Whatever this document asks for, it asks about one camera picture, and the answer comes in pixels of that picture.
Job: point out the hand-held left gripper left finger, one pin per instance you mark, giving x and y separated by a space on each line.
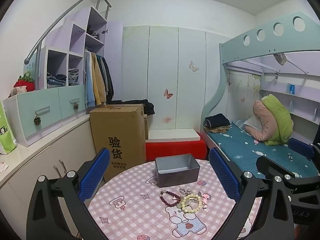
95 172

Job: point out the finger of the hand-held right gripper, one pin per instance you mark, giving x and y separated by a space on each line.
272 166
300 148

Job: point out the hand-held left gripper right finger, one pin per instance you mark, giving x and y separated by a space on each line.
223 177

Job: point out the grey metal tin box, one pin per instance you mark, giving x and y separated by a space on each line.
175 177

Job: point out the teal printed bed sheet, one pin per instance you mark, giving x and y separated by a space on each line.
240 145

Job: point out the pink and green rolled quilt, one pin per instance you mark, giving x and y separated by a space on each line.
277 115

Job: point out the large cardboard box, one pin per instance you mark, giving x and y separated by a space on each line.
117 130

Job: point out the folded tan clothes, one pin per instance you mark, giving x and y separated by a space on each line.
218 129

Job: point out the white pillow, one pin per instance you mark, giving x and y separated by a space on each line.
250 123

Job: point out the pink checked tablecloth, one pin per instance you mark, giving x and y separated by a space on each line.
135 205

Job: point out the red stool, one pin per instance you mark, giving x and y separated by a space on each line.
175 150

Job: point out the folded navy clothes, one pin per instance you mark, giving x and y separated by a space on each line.
217 119

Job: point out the cream low cabinet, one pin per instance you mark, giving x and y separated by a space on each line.
37 160

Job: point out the blue packet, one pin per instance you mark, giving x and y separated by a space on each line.
291 88

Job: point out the white board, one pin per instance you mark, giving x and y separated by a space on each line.
172 135

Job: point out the pinecone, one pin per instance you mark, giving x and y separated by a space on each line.
37 120
76 106

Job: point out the small cardboard box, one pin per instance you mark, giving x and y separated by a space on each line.
146 127

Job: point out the pink flower sticker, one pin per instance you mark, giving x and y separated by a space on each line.
167 119

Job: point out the teal drawer cabinet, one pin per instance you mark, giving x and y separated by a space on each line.
45 105

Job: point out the tan hanging jacket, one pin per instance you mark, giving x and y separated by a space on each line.
98 82

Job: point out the grey bed lamp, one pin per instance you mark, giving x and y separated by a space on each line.
280 59

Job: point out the light blue hanging jacket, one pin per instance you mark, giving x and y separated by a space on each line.
88 80

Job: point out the dark hanging jackets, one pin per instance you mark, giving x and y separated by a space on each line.
108 80

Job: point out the green paper bag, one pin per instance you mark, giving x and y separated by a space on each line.
6 135

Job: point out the folded jeans stack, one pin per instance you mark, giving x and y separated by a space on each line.
73 77
56 81

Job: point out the pink butterfly sticker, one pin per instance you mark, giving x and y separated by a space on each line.
168 93

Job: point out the red strawberry plush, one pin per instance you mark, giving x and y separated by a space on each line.
25 83

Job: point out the pale butterfly sticker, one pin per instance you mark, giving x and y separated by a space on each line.
193 66

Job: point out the purple cabinet door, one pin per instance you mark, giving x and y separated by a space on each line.
113 55

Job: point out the bed with teal blanket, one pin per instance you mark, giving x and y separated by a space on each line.
232 50

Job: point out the white wardrobe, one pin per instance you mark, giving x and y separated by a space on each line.
162 60

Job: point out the purple stair cabinet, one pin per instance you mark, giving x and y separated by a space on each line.
75 37

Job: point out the grey metal handrail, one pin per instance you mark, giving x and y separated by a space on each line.
62 12

